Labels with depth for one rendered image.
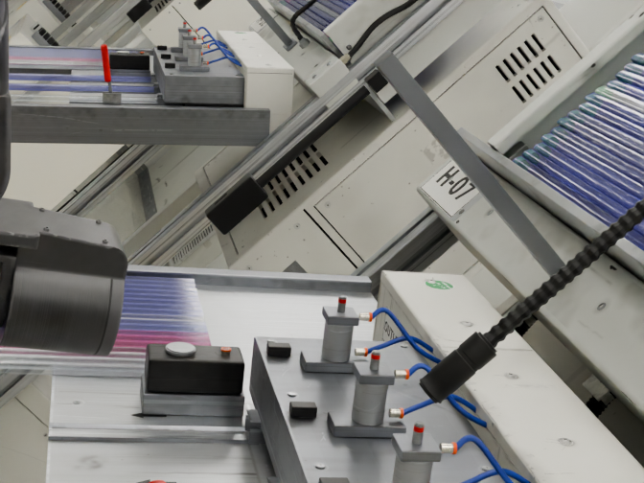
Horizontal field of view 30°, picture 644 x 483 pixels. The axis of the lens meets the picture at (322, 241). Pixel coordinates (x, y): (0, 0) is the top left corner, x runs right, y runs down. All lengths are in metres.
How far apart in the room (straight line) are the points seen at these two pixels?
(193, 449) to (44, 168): 4.49
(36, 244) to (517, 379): 0.41
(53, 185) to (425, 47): 3.51
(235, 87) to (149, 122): 0.16
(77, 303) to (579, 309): 0.44
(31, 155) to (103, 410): 4.42
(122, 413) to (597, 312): 0.37
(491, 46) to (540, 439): 1.35
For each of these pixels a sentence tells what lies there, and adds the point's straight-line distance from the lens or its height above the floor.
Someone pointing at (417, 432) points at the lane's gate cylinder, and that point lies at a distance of 0.70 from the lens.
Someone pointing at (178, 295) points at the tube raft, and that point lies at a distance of 1.19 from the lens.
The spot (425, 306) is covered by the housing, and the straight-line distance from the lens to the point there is 1.03.
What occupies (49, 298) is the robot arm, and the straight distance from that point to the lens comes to 0.63.
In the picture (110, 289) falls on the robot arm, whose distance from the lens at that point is 0.64.
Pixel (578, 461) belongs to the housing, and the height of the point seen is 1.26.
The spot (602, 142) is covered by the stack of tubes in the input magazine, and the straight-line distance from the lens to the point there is 1.07.
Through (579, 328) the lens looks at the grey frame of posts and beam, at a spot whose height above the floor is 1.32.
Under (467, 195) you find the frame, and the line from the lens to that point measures 1.22.
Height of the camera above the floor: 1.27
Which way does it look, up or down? 3 degrees down
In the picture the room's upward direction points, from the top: 49 degrees clockwise
